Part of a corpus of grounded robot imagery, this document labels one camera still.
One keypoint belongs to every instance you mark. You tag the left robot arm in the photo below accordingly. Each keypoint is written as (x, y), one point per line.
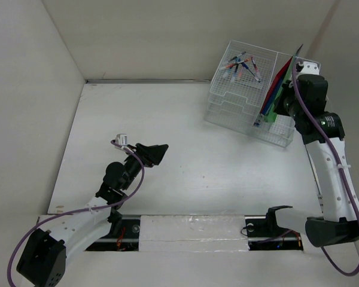
(51, 244)

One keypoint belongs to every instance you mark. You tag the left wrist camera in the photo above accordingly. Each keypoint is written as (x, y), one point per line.
(121, 139)

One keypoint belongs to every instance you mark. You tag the blue cap gel pen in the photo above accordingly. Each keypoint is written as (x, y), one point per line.
(234, 76)

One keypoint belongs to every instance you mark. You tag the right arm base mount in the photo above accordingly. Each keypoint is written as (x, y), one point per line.
(264, 234)

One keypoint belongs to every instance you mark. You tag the white wire mesh organizer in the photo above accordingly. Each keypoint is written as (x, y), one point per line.
(236, 106)

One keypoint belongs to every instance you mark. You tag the dark blue clip pen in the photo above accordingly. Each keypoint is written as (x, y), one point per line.
(250, 71)

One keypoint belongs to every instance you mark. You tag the teal cap gel pen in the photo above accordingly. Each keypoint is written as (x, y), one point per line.
(237, 56)

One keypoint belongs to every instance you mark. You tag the red plastic folder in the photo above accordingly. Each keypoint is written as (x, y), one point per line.
(275, 83)

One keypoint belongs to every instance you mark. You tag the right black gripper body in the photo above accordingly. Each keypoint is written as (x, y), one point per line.
(286, 102)

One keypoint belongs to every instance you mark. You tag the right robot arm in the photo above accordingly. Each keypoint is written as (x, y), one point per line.
(323, 136)

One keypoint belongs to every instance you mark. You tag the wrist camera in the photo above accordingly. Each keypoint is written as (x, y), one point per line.
(307, 67)
(121, 139)

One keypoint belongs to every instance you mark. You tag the blue plastic folder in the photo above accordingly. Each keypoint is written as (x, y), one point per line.
(276, 92)

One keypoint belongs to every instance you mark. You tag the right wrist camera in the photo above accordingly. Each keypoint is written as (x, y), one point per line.
(307, 67)

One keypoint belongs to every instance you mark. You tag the green plastic folder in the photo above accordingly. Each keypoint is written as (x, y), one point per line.
(273, 96)

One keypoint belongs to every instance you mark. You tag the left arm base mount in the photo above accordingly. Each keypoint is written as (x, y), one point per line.
(123, 235)

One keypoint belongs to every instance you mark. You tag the pink highlighter pen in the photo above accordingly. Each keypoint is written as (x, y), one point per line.
(241, 71)

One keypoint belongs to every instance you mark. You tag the orange red gel pen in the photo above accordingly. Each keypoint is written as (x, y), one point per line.
(228, 66)

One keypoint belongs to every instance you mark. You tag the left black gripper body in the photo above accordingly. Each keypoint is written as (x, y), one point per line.
(143, 157)

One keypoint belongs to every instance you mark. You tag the dark red gel pen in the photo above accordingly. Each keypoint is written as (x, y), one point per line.
(255, 67)

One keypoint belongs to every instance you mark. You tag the white foam front block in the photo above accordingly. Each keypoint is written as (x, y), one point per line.
(192, 233)

